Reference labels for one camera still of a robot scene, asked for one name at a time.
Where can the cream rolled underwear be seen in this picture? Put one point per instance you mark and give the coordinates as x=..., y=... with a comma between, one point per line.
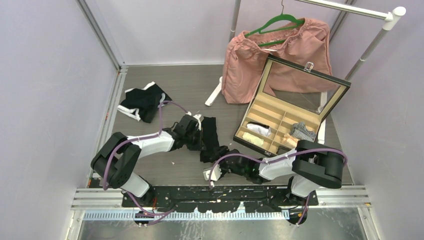
x=255, y=140

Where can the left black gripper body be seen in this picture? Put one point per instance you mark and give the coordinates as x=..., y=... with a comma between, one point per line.
x=193, y=140

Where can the white black-trimmed underwear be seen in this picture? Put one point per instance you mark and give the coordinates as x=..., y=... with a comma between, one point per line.
x=259, y=128

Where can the plain black underwear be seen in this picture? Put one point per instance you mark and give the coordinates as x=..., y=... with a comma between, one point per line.
x=211, y=149

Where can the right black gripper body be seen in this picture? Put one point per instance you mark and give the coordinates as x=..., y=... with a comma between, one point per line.
x=226, y=167

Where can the grey striped rolled underwear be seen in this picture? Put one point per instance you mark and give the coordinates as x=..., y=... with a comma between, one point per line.
x=299, y=131

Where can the black compartment storage box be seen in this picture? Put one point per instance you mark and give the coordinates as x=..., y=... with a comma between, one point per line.
x=273, y=106

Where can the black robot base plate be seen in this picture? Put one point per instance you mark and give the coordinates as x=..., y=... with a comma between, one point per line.
x=220, y=199

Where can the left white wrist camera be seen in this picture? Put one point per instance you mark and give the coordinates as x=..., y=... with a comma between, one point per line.
x=198, y=118

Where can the pink hanging shorts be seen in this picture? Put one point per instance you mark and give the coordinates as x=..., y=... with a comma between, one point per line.
x=246, y=56

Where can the beige rolled underwear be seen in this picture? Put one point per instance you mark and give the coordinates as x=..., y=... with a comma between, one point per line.
x=289, y=140

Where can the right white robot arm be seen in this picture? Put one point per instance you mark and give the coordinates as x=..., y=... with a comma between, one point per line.
x=311, y=165

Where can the black white-trimmed underwear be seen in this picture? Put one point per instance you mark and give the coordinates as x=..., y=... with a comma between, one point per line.
x=142, y=104

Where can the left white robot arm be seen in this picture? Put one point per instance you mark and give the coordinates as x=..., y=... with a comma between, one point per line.
x=116, y=160

